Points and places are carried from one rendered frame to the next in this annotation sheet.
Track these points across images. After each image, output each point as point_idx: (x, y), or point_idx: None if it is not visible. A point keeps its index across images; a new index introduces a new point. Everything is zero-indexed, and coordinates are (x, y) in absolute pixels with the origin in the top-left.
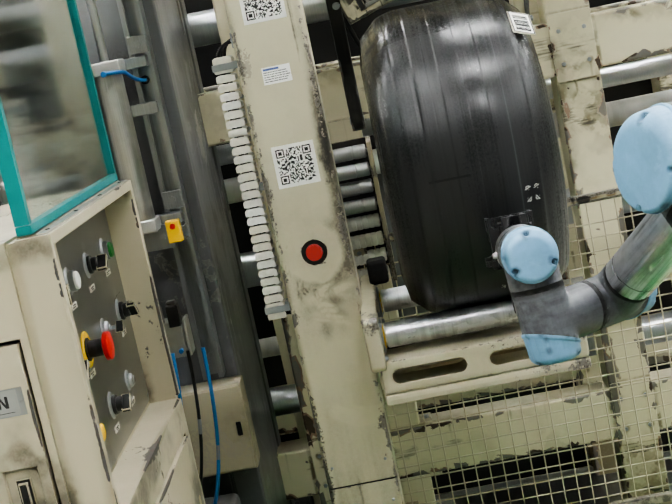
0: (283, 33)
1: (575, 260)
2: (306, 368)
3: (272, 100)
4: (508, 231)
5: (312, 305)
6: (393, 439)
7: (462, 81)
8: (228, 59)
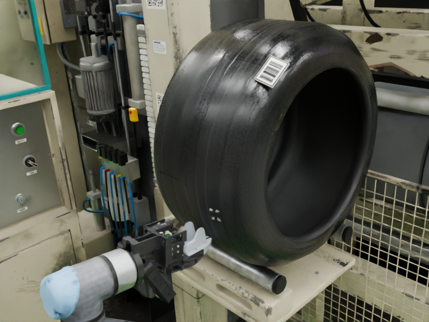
0: (163, 20)
1: None
2: None
3: (157, 63)
4: (91, 258)
5: None
6: None
7: (195, 108)
8: (143, 27)
